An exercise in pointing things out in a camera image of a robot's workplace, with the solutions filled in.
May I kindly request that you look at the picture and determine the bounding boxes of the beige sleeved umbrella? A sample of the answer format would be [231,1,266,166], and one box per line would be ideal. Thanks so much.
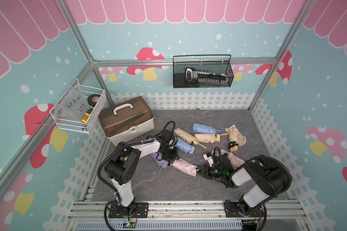
[194,133,227,143]

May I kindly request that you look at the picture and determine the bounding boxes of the light blue sleeved umbrella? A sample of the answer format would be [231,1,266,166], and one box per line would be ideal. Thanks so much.
[175,137,199,162]

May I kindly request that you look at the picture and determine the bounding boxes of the pink umbrella sleeve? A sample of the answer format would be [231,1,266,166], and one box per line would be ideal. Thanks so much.
[220,149,245,169]

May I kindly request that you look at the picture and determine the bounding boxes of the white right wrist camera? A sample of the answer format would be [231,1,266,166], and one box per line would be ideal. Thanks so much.
[203,153,214,167]

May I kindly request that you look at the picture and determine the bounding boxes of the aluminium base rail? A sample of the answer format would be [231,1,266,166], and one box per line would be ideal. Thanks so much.
[63,200,313,231]

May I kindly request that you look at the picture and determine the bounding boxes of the beige umbrella sleeve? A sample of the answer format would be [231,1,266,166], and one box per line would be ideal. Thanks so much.
[225,125,246,147]

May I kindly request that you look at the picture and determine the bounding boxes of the purple sleeved umbrella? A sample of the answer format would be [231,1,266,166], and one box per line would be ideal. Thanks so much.
[149,152,170,172]

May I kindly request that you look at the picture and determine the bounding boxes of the small blue sleeved umbrella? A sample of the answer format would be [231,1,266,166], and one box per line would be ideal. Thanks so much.
[192,123,225,134]

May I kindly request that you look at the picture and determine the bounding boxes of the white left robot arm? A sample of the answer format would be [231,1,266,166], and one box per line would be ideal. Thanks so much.
[97,121,179,218]

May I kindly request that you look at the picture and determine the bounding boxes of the black tape roll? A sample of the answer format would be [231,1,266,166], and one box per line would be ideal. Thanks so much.
[87,94,101,107]

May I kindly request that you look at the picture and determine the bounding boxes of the socket set in basket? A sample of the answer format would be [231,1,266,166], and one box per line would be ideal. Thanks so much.
[185,68,229,87]

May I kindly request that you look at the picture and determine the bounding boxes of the clear plastic wall bin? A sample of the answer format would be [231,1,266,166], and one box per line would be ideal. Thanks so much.
[50,80,107,134]

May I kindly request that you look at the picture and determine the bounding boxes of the black wire mesh basket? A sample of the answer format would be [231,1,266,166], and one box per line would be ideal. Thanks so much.
[172,54,234,89]

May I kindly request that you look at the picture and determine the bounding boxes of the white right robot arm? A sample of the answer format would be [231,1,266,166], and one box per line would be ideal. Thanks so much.
[196,147,293,218]

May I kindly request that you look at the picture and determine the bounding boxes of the brown and cream toolbox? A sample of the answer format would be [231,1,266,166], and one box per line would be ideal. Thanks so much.
[98,96,155,146]

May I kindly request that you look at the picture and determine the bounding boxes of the pink sleeved umbrella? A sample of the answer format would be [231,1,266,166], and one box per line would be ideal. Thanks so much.
[171,159,198,177]

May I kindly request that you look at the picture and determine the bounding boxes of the yellow tool in bin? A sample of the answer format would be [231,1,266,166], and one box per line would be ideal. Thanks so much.
[82,108,93,123]

